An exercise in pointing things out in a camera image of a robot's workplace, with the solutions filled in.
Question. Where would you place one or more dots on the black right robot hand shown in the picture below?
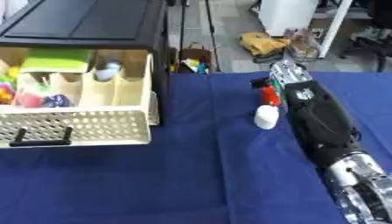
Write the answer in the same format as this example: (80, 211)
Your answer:
(316, 116)

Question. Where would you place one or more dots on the red block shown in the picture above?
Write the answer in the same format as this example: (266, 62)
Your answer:
(270, 94)

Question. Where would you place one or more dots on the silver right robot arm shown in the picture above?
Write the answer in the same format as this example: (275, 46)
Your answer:
(365, 189)

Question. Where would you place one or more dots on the pale drawer with compartments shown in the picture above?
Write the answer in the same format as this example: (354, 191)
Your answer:
(102, 125)

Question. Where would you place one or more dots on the white cylinder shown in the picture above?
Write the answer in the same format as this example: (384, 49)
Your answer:
(266, 117)

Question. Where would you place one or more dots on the clear plastic bag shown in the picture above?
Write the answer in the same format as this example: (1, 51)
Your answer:
(303, 43)

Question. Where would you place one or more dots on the yellow bag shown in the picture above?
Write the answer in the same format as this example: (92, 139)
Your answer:
(261, 43)

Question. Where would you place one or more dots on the black chair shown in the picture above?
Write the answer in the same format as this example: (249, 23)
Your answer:
(375, 38)

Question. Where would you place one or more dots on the white board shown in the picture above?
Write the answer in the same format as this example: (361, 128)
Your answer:
(288, 16)

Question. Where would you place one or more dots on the brown paper bag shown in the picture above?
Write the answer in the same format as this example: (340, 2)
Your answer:
(196, 55)

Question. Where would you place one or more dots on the black tripod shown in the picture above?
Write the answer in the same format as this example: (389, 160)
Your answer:
(210, 32)

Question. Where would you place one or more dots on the white and blue bottle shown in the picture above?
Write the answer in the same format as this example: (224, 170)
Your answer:
(107, 71)

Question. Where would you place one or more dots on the black cabinet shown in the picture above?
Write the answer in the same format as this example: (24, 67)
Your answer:
(86, 20)

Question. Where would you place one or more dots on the dark blue patterned toy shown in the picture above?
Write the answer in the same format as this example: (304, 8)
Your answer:
(57, 101)

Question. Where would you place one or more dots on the green box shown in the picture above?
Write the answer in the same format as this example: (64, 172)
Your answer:
(56, 59)

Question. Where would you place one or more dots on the pink toy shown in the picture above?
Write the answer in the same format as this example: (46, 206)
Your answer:
(30, 98)

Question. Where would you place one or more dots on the yellow multicoloured toy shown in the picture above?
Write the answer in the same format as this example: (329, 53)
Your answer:
(6, 87)

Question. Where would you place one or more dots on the white post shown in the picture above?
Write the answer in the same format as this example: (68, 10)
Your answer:
(334, 27)

